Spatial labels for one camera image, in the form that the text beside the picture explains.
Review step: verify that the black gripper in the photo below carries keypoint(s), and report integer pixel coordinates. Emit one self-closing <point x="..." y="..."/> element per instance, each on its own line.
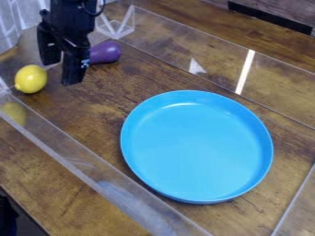
<point x="67" y="22"/>

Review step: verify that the purple toy eggplant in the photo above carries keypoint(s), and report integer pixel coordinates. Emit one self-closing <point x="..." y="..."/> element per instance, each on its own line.
<point x="104" y="53"/>

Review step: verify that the yellow lemon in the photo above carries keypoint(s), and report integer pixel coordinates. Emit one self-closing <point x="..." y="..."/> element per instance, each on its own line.
<point x="31" y="79"/>

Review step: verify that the clear acrylic barrier wall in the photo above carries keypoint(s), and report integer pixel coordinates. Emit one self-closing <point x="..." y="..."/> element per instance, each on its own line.
<point x="60" y="164"/>

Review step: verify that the blue round tray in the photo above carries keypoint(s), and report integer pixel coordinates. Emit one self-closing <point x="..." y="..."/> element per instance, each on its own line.
<point x="196" y="146"/>

